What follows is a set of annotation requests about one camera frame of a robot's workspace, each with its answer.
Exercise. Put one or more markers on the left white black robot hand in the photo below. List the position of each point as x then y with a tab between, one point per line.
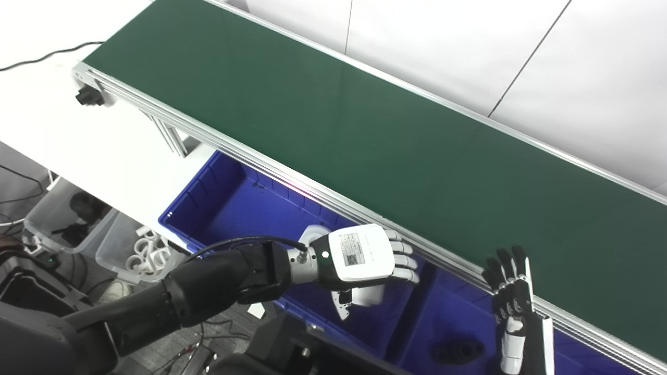
359	255

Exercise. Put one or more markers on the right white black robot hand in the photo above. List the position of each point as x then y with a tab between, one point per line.
513	307

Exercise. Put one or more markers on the white plastic cylindrical part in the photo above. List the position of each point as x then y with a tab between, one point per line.
370	296

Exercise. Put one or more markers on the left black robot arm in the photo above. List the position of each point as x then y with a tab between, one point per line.
208	281

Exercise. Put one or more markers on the black plastic part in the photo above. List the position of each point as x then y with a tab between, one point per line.
458	351

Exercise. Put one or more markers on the green conveyor belt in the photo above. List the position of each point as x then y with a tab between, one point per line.
365	130

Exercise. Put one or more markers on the blue plastic bin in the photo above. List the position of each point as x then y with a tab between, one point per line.
234	203

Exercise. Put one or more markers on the black conveyor knob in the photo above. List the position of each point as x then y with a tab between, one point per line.
88	96

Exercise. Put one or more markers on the small white block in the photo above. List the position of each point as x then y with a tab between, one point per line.
255	310

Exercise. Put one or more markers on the black robot torso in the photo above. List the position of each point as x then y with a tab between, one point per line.
281	349

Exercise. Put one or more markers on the clear box with white parts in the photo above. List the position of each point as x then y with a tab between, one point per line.
114	245

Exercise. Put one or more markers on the clear box with black parts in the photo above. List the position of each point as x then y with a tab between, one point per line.
78	208

